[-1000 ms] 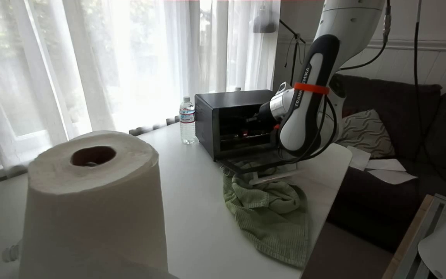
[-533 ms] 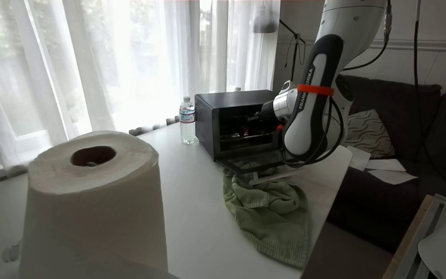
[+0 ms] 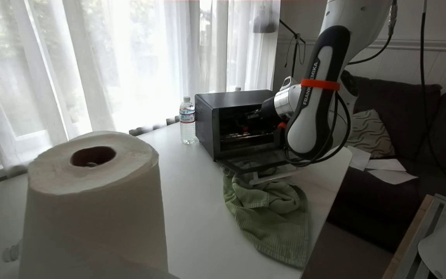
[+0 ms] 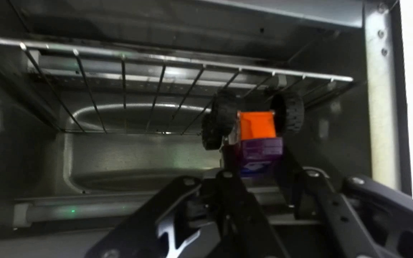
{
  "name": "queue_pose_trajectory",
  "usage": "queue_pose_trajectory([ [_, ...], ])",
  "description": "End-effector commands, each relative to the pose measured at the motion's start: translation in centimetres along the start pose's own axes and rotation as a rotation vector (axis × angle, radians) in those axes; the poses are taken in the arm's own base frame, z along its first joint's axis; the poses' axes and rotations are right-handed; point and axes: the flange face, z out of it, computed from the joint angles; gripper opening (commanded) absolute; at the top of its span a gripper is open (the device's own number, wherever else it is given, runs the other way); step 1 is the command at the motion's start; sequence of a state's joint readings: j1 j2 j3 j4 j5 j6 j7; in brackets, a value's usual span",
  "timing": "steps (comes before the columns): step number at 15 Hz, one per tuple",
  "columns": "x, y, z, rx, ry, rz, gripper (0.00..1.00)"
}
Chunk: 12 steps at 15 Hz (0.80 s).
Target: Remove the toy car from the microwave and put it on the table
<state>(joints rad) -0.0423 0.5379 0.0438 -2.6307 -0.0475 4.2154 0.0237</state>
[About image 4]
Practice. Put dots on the black toaster oven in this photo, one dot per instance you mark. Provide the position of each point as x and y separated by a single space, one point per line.
382 119

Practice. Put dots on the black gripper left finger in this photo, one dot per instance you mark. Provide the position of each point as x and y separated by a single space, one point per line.
235 215

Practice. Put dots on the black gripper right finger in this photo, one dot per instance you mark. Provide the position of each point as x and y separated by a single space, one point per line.
372 215

